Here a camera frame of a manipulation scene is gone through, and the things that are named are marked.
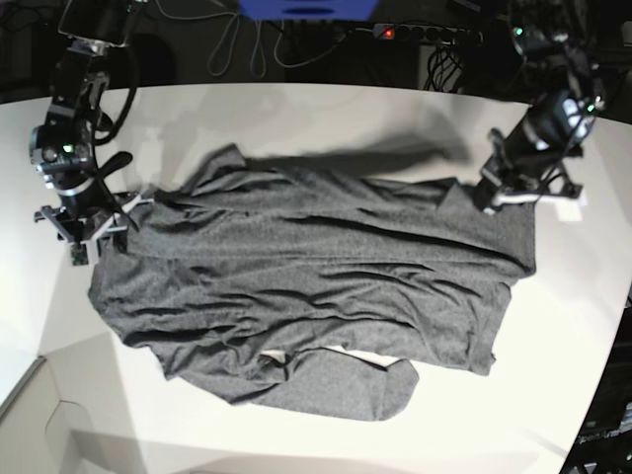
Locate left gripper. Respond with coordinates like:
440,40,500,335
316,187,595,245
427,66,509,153
473,167,584,214

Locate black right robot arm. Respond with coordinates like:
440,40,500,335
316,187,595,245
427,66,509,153
29,1,146,253

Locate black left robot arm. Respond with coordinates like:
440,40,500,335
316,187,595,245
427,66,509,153
473,1,604,214

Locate white power strip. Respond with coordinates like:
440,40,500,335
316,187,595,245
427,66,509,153
371,23,484,46

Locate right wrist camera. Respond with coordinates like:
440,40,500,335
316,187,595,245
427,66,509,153
70,241,101,267

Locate grey looped cables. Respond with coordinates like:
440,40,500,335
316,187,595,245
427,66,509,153
206,12,347,78

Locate grey t-shirt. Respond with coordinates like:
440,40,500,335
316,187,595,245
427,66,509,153
89,146,536,421

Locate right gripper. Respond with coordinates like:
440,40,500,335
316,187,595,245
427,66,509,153
34,151,154,250

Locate blue box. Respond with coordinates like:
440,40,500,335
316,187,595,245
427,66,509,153
238,0,378,21

